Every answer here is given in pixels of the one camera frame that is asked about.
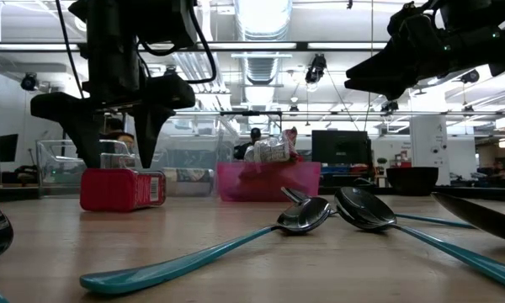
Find silver ventilation duct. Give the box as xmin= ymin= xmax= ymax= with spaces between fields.
xmin=234 ymin=0 xmax=294 ymax=85

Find small black monitor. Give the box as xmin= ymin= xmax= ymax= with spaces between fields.
xmin=0 ymin=133 xmax=20 ymax=163

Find clear plastic bin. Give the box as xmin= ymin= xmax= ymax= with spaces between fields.
xmin=125 ymin=115 xmax=241 ymax=199

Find red rectangular tin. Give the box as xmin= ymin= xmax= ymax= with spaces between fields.
xmin=79 ymin=167 xmax=167 ymax=213

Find person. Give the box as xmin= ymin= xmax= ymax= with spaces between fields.
xmin=233 ymin=127 xmax=263 ymax=161
xmin=103 ymin=117 xmax=136 ymax=169
xmin=486 ymin=161 xmax=505 ymax=180

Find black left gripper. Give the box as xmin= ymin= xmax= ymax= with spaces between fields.
xmin=29 ymin=24 xmax=197 ymax=170

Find white pillar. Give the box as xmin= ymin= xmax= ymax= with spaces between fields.
xmin=409 ymin=114 xmax=451 ymax=186

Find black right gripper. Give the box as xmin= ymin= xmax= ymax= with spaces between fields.
xmin=343 ymin=2 xmax=449 ymax=101

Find pink plastic bin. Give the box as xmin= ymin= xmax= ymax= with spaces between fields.
xmin=215 ymin=161 xmax=322 ymax=203

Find clear plastic tray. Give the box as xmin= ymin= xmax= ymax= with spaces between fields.
xmin=35 ymin=138 xmax=165 ymax=199

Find blue ramen noodle packet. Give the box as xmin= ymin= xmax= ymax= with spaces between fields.
xmin=242 ymin=125 xmax=300 ymax=164

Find black hanging camera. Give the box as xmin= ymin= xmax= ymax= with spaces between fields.
xmin=304 ymin=53 xmax=328 ymax=85

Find large black monitor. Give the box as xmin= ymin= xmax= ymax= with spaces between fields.
xmin=311 ymin=130 xmax=374 ymax=167

